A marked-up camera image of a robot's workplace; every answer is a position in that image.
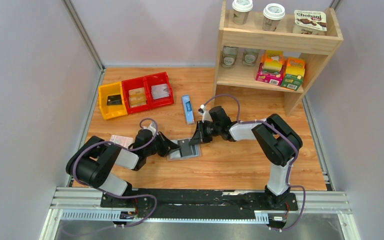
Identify pink leather card holder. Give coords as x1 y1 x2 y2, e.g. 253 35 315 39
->
167 138 202 162

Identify dark grey credit card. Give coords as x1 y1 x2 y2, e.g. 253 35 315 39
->
177 138 198 159

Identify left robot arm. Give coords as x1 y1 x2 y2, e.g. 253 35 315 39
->
65 128 181 196

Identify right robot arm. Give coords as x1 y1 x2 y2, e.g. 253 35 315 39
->
189 105 303 197

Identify gold cards in bin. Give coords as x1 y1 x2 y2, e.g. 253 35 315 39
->
128 87 147 108

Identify black card in bin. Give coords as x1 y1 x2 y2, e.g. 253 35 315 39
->
106 94 123 106

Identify silver cards in bin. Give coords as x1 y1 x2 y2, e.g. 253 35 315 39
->
151 83 171 100

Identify blue toothpaste box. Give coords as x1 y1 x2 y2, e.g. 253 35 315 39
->
181 95 195 125

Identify yellow plastic bin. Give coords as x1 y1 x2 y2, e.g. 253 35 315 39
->
98 82 128 120

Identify red plastic bin left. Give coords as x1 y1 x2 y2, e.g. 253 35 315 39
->
121 77 151 114

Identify red plastic bin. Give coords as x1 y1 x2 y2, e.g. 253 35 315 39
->
144 71 175 109
121 77 151 114

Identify red plastic bin right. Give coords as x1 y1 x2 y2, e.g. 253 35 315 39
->
144 71 175 109

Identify left glass jar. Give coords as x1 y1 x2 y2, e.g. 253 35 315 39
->
221 45 239 69

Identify glass jar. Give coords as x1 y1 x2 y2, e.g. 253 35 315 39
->
242 48 260 67
221 45 239 69

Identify wooden shelf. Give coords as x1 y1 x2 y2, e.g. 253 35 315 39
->
212 0 344 116

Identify pink snack box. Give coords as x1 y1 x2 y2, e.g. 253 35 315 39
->
255 50 285 86

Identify right glass jar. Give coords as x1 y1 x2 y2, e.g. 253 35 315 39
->
242 48 260 67

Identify green snack box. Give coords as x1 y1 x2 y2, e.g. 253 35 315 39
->
280 57 306 91

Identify left paper coffee cup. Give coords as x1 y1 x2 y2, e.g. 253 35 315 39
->
232 0 254 25

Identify paper coffee cup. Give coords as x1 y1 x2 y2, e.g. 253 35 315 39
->
262 3 286 32
232 0 254 25

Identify right paper coffee cup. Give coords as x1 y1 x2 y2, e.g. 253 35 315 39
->
262 3 286 32

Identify Chobani yogurt cup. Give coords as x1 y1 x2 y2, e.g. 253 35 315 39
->
292 10 327 35

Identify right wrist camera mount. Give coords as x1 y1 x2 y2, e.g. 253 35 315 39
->
198 104 212 122

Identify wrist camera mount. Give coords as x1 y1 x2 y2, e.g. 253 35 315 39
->
143 122 158 134
198 104 212 122

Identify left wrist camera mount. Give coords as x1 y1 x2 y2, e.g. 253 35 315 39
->
143 122 158 134

